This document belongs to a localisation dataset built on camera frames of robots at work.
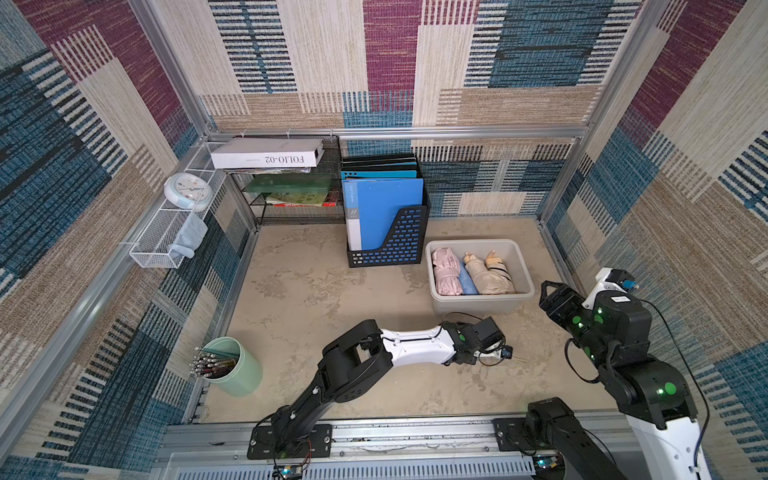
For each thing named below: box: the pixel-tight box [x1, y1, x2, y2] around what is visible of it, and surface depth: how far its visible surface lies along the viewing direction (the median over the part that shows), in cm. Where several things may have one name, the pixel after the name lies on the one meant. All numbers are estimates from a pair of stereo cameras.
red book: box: [273, 202, 337, 207], surface depth 101 cm
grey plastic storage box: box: [425, 239, 535, 315], surface depth 93 cm
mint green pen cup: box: [203, 336, 263, 398], surface depth 74 cm
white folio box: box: [210, 138, 325, 170], surface depth 81 cm
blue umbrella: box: [458, 261, 480, 295], surface depth 94 cm
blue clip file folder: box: [341, 178, 425, 251], surface depth 93 cm
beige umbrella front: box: [463, 251, 505, 295], surface depth 92 cm
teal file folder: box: [340, 170, 418, 180], surface depth 94 cm
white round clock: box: [163, 172, 214, 212], surface depth 76 cm
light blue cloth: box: [169, 211, 208, 259], surface depth 70 cm
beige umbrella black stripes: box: [484, 249, 517, 295], surface depth 92 cm
